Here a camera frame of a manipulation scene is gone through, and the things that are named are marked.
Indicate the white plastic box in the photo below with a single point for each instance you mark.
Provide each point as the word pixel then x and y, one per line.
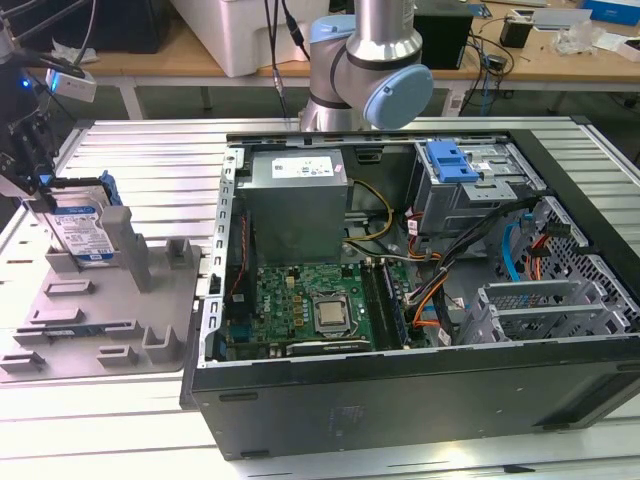
pixel 240 35

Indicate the grey metal drive cage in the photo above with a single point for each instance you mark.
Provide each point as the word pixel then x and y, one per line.
pixel 450 210

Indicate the silver CPU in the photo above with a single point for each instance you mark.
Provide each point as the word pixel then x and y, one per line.
pixel 331 314

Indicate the black RAM slot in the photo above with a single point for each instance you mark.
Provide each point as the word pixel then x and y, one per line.
pixel 372 305

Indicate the grey power supply unit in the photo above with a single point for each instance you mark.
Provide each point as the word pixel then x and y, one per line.
pixel 295 215

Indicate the grey flat box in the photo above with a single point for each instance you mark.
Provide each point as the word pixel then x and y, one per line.
pixel 560 19

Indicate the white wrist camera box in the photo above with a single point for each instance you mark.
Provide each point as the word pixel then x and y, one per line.
pixel 72 86

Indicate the grey parts rack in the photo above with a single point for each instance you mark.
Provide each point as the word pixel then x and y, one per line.
pixel 100 310

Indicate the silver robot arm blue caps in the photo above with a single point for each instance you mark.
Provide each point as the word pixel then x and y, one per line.
pixel 380 30

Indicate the grey metal disk bay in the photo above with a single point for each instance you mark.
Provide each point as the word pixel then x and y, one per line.
pixel 525 300

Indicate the black graphics card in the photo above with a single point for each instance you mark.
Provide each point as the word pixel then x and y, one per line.
pixel 330 346

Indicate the black PC case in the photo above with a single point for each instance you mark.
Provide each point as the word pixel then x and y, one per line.
pixel 400 410

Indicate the wooden desk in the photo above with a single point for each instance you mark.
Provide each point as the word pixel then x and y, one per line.
pixel 150 62

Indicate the small black box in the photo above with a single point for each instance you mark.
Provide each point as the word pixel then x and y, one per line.
pixel 515 32

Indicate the large black box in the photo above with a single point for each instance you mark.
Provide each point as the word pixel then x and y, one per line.
pixel 125 25

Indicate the hard disk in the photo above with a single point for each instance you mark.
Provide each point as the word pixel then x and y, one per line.
pixel 75 230

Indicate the blue plastic drive latch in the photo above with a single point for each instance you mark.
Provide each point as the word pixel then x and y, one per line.
pixel 452 162

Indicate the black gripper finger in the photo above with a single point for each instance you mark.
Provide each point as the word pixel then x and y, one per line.
pixel 44 192
pixel 15 182

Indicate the black speaker box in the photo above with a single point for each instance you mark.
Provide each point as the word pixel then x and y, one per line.
pixel 445 42

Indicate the RAM stick with blue label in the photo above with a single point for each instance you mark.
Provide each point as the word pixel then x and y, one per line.
pixel 75 330

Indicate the green motherboard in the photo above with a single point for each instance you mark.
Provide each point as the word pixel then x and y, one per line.
pixel 280 300

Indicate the crumpled white paper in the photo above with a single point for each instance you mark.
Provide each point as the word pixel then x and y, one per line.
pixel 67 52

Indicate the blue cardboard box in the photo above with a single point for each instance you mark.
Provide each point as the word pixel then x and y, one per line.
pixel 612 10

